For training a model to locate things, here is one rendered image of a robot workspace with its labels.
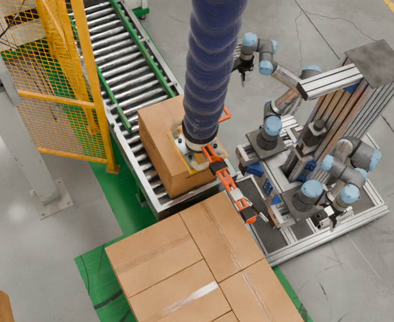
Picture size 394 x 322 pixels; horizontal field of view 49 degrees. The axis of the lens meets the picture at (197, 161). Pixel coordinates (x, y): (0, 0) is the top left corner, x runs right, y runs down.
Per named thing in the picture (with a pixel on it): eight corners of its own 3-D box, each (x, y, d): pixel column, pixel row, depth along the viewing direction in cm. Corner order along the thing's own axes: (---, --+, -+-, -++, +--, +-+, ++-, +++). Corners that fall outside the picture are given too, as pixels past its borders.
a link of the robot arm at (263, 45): (274, 62, 242) (254, 59, 242) (274, 46, 248) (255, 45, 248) (277, 52, 235) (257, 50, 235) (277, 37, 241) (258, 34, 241)
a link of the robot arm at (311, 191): (303, 183, 280) (309, 174, 268) (322, 195, 277) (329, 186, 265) (294, 197, 275) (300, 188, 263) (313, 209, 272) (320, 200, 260)
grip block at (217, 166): (207, 167, 273) (208, 162, 267) (220, 160, 275) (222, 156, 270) (214, 177, 269) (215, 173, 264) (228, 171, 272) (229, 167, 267)
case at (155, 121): (139, 138, 355) (137, 110, 320) (183, 121, 366) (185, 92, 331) (171, 199, 332) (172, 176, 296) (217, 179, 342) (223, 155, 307)
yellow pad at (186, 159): (166, 135, 293) (166, 131, 289) (179, 129, 296) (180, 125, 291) (190, 175, 280) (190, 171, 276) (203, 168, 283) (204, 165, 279)
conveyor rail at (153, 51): (113, 2, 445) (111, -14, 428) (118, 0, 446) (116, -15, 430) (227, 184, 357) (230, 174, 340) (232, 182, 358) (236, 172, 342)
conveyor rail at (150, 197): (51, 21, 427) (47, 6, 410) (56, 20, 428) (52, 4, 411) (156, 218, 339) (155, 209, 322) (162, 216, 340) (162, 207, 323)
